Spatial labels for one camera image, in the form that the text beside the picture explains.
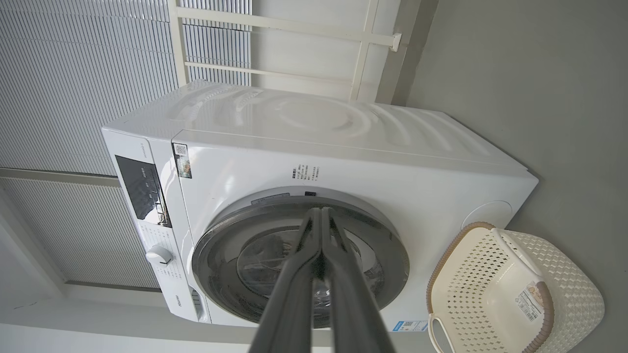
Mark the cream metal window railing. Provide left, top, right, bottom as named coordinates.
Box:
left=167, top=0, right=403, bottom=102

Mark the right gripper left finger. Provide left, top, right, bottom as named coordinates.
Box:
left=248, top=207, right=324, bottom=353

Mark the cream perforated laundry basket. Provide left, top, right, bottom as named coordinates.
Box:
left=426, top=222, right=605, bottom=353

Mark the blue energy label sticker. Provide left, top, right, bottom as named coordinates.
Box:
left=392, top=320, right=428, bottom=333

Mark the black glossy display panel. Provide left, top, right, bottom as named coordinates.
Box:
left=115, top=155, right=172, bottom=228

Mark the printed sticker label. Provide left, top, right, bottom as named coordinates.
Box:
left=514, top=287, right=544, bottom=323

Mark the dark round washer door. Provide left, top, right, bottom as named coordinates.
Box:
left=191, top=194, right=410, bottom=329

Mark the QR code label sticker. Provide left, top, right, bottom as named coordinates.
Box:
left=173, top=143, right=193, bottom=179

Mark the white front-load washing machine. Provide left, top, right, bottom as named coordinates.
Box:
left=102, top=80, right=539, bottom=334

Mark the white slatted window blind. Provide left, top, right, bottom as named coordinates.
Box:
left=0, top=0, right=252, bottom=290

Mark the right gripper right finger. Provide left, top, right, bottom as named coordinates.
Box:
left=320, top=207, right=398, bottom=353

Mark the white washing machine dial knob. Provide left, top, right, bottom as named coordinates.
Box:
left=146, top=246, right=173, bottom=266

